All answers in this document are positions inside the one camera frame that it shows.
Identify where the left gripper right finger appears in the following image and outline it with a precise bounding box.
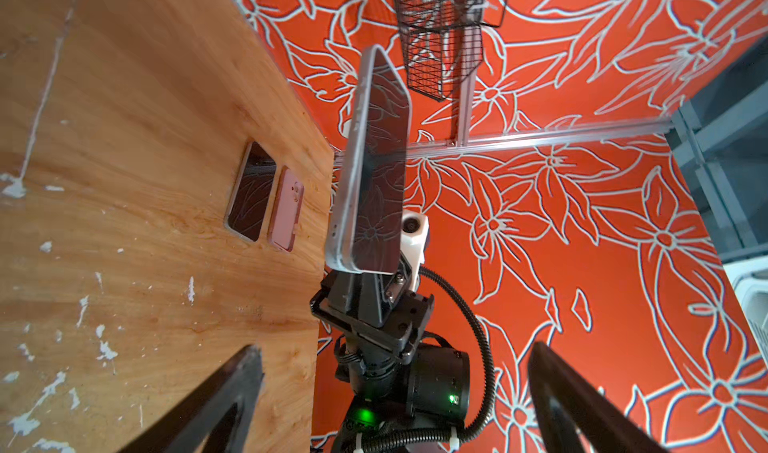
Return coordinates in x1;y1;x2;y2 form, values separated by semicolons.
527;342;665;452

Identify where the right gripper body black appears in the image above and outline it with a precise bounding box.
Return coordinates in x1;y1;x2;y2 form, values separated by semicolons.
310;271;435;363

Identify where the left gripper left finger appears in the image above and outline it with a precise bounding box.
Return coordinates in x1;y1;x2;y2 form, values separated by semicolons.
121;345;264;452

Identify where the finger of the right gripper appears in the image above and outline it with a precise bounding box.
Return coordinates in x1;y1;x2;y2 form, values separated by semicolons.
341;273;399;328

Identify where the black smartphone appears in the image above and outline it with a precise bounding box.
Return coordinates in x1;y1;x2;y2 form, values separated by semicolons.
325;44;412;274

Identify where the pink phone case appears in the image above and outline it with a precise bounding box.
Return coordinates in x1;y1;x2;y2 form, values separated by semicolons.
268;167;305;253

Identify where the phone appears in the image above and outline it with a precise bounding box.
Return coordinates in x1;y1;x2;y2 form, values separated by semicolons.
225;142;277;242

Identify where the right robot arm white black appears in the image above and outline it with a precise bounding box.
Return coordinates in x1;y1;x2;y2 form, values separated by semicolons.
310;264;496;452

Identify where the black wire wall basket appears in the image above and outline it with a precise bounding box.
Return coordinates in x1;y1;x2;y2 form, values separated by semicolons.
393;0;508;102

